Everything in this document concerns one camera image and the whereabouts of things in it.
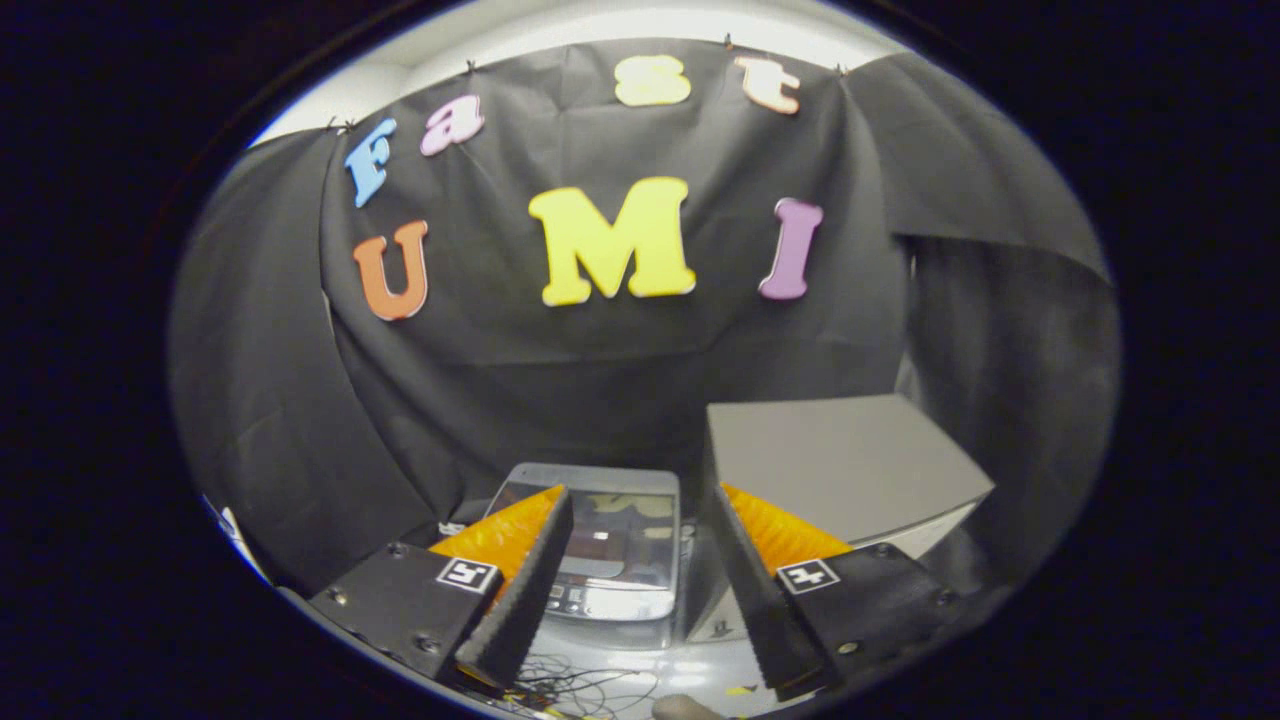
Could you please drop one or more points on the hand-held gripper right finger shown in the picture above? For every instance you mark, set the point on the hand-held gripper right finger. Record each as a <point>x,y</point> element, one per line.
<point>760,610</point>

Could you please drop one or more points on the grey cabinet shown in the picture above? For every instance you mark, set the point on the grey cabinet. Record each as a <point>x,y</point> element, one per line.
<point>830,460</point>

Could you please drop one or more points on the black backdrop cloth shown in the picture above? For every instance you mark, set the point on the black backdrop cloth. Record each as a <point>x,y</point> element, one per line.
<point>600,370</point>

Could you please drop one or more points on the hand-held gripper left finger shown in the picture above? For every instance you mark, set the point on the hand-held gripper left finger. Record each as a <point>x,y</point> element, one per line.
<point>525,600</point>

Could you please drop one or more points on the grey top-load washing machine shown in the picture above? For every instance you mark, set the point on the grey top-load washing machine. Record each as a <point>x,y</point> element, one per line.
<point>610,633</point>

